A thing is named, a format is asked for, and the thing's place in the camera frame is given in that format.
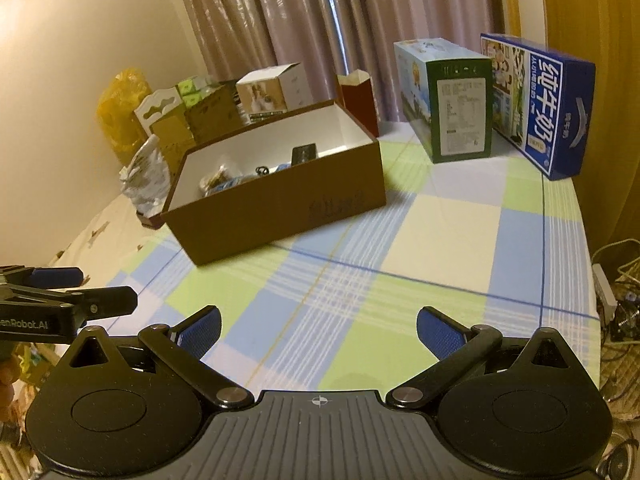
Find yellow wooden stick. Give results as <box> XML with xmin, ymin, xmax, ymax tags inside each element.
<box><xmin>506</xmin><ymin>0</ymin><xmax>522</xmax><ymax>37</ymax></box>

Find tangled cables on floor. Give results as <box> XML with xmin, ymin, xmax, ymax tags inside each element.
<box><xmin>591</xmin><ymin>238</ymin><xmax>640</xmax><ymax>476</ymax></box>

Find checkered bed sheet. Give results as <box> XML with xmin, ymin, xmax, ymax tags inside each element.
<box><xmin>56</xmin><ymin>124</ymin><xmax>600</xmax><ymax>392</ymax></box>

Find clear bag of beads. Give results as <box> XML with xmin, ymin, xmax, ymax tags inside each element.
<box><xmin>198</xmin><ymin>157</ymin><xmax>241</xmax><ymax>196</ymax></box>

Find black rectangular product box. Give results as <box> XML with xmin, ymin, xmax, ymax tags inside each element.
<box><xmin>291</xmin><ymin>143</ymin><xmax>318</xmax><ymax>166</ymax></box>

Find dark red paper bag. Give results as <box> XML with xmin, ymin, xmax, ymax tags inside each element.
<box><xmin>336</xmin><ymin>70</ymin><xmax>380</xmax><ymax>138</ymax></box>

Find pink brown curtain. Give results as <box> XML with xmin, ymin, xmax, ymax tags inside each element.
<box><xmin>183</xmin><ymin>0</ymin><xmax>504</xmax><ymax>122</ymax></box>

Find brown open cardboard box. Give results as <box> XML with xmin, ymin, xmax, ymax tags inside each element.
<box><xmin>162</xmin><ymin>101</ymin><xmax>386</xmax><ymax>266</ymax></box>

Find brown corrugated cardboard box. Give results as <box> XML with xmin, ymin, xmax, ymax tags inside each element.
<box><xmin>186</xmin><ymin>82</ymin><xmax>244</xmax><ymax>145</ymax></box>

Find white photo product box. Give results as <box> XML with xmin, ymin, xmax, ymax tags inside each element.
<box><xmin>236</xmin><ymin>63</ymin><xmax>314</xmax><ymax>122</ymax></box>

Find yellow plastic bag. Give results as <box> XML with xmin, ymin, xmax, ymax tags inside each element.
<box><xmin>96</xmin><ymin>68</ymin><xmax>152</xmax><ymax>166</ymax></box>

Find blue white milk carton box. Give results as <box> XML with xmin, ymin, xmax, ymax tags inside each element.
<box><xmin>480</xmin><ymin>34</ymin><xmax>596</xmax><ymax>181</ymax></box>

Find person's left hand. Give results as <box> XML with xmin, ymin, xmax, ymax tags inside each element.
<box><xmin>0</xmin><ymin>356</ymin><xmax>21</xmax><ymax>422</ymax></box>

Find white yellow hang-tab box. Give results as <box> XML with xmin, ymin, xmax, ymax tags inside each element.
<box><xmin>134</xmin><ymin>87</ymin><xmax>195</xmax><ymax>178</ymax></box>

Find crumpled white plastic bag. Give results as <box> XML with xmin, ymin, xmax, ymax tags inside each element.
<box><xmin>119</xmin><ymin>134</ymin><xmax>171</xmax><ymax>221</ymax></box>

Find green white small boxes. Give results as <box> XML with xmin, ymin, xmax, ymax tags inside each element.
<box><xmin>177</xmin><ymin>75</ymin><xmax>219</xmax><ymax>108</ymax></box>

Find grey knitted cloth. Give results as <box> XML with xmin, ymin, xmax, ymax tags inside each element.
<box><xmin>204</xmin><ymin>174</ymin><xmax>257</xmax><ymax>197</ymax></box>

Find green white milk carton box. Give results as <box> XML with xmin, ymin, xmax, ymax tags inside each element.
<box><xmin>394</xmin><ymin>38</ymin><xmax>492</xmax><ymax>164</ymax></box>

